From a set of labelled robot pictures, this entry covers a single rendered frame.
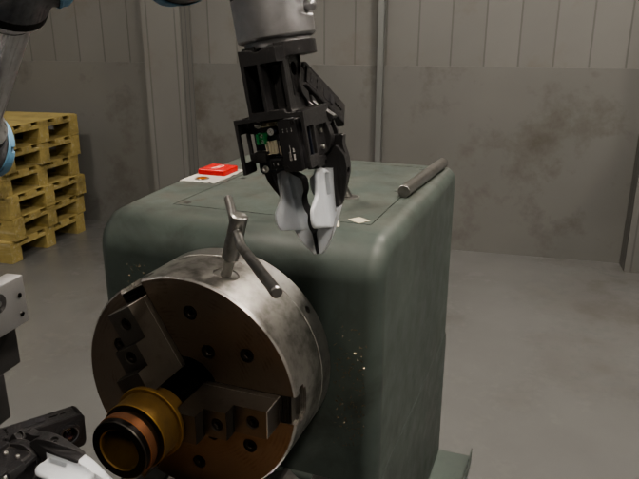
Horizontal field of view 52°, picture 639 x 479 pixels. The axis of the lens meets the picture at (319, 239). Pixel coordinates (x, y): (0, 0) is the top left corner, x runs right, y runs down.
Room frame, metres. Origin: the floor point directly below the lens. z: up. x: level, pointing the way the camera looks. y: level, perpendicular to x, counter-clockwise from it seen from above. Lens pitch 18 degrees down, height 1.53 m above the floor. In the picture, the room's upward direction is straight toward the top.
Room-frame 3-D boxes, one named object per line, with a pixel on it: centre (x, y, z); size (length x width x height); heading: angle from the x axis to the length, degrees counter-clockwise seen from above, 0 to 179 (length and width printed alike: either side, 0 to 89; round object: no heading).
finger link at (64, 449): (0.59, 0.29, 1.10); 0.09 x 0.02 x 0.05; 69
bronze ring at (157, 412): (0.67, 0.21, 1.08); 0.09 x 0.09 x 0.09; 69
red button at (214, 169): (1.31, 0.21, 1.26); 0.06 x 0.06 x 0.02; 69
